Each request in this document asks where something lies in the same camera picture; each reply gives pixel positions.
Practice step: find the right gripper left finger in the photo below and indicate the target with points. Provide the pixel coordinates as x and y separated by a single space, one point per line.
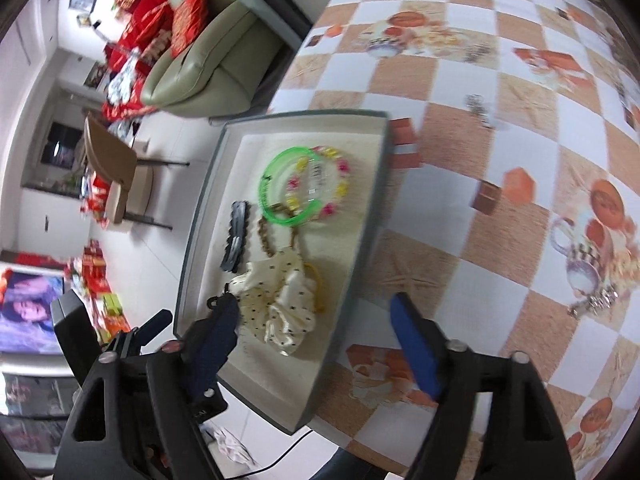
139 417

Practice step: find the long black hair clip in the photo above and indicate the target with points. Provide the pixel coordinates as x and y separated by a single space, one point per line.
237 234

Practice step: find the checkered printed tablecloth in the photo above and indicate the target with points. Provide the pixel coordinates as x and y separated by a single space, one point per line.
493 233

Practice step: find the small black claw clip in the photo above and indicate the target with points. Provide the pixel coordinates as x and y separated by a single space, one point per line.
219 302

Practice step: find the red cushion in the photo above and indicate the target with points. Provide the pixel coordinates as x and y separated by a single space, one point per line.
190 19

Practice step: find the small silver clip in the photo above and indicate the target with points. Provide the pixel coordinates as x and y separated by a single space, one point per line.
477 108

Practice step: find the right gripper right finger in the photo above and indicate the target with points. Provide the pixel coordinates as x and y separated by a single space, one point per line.
524 438

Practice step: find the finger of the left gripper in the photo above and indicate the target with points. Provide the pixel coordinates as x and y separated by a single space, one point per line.
152 327

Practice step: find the green leather sofa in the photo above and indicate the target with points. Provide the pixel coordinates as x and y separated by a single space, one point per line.
224 73

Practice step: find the white jewelry tray box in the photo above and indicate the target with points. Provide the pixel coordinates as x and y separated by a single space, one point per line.
283 226

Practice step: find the cream polka dot scrunchie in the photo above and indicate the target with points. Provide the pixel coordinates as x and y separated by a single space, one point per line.
277 300

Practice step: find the silver star hair clip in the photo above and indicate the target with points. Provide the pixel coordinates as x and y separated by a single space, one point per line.
596 303

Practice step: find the green plastic bangle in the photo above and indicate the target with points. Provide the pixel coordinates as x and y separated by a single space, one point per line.
280 184

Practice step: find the wooden chair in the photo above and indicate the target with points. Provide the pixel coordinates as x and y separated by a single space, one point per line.
115 163

